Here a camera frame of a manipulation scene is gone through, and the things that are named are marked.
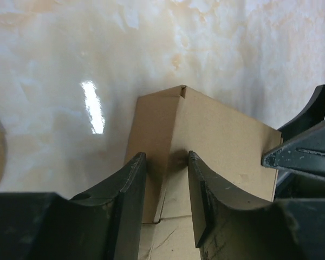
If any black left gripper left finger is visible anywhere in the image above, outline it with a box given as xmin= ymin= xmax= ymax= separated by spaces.
xmin=0 ymin=152 xmax=147 ymax=259

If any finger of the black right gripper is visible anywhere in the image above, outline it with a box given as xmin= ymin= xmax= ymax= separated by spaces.
xmin=278 ymin=84 xmax=325 ymax=142
xmin=262 ymin=120 xmax=325 ymax=179

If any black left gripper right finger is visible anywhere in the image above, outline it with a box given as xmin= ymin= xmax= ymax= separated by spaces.
xmin=187 ymin=150 xmax=325 ymax=260

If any brown cardboard box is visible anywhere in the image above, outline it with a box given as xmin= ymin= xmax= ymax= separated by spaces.
xmin=126 ymin=85 xmax=281 ymax=259

